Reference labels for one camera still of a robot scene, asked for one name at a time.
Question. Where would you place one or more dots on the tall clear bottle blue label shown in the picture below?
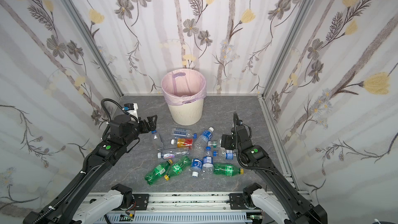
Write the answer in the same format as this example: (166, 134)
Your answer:
(201, 143)

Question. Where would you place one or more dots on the green bottle yellow cap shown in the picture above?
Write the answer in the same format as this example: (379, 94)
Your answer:
(227, 169)

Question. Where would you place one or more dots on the small clear bottle blue label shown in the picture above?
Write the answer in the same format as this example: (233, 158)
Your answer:
(224, 154)

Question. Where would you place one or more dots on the cream plastic waste bin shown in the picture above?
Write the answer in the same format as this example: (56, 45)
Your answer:
(187, 114)

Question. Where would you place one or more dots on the clear bottle white cap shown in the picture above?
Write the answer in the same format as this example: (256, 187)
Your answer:
(196, 166)

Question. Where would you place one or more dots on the orange red drink bottle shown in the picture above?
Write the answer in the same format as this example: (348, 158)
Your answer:
(182, 143)

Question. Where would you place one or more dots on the pink bin liner bag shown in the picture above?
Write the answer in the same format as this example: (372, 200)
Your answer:
(183, 86)

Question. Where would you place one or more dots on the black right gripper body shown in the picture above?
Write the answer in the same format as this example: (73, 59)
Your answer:
(237, 130)

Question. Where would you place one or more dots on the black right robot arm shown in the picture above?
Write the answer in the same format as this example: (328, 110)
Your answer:
(286, 205)

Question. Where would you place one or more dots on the aluminium mounting rail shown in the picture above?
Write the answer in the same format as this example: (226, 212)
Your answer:
(186, 202)

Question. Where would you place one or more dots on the clear bottle green cap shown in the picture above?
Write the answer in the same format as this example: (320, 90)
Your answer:
(214, 143)

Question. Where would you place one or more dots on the clear bottle purple label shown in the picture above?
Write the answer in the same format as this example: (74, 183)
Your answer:
(172, 153)

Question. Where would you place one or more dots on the clear bottle blue cap flat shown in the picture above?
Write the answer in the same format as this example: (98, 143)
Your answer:
(183, 133)

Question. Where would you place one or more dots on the clear bottle blue cap upright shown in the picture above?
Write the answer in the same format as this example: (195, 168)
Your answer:
(208, 165)

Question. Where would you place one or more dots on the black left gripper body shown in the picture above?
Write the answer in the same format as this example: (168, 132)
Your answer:
(147, 124)

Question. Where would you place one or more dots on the white cable duct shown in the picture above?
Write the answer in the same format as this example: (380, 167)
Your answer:
(180, 218)

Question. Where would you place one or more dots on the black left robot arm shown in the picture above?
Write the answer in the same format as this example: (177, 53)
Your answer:
(63, 208)

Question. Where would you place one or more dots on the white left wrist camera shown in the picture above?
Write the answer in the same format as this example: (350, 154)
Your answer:
(131, 110)

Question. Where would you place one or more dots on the clear bottle blue cap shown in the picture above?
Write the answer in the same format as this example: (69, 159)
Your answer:
(157, 141)
(183, 133)
(208, 165)

